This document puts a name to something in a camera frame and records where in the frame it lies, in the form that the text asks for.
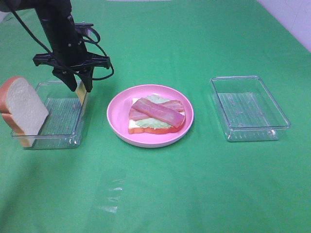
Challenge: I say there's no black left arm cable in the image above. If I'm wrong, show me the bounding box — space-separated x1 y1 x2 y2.
9 9 115 81

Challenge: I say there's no bread slice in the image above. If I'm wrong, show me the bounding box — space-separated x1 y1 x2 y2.
128 98 186 134
0 76 49 136

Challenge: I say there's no clear right plastic container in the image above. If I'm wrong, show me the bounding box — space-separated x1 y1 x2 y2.
210 76 291 142

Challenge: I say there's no bread slice on plate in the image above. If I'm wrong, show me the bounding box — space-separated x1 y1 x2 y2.
128 98 186 134

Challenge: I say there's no clear left plastic container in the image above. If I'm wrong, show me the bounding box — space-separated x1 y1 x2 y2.
11 81 88 150

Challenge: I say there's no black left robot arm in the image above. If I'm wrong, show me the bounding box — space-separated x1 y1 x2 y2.
0 0 114 92

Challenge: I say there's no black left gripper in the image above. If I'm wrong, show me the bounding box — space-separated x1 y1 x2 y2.
33 36 111 92

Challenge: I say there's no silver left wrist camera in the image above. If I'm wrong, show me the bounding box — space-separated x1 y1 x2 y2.
74 22 94 36

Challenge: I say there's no green tablecloth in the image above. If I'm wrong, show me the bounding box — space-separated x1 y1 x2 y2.
0 0 311 233

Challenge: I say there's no clear plastic container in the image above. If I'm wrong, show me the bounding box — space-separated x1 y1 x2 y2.
11 81 88 150
210 76 291 142

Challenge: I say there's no green lettuce leaf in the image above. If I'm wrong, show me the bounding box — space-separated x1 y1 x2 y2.
129 94 172 130

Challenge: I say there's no bacon strip from container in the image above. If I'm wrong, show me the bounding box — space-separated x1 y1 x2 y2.
129 100 185 120

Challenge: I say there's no pink plate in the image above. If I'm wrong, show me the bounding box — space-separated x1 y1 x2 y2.
106 84 194 148

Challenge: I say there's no yellow cheese slice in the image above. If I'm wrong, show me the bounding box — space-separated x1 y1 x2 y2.
75 82 87 105

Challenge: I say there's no clear tape patch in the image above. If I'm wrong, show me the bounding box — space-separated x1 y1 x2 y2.
89 167 126 220

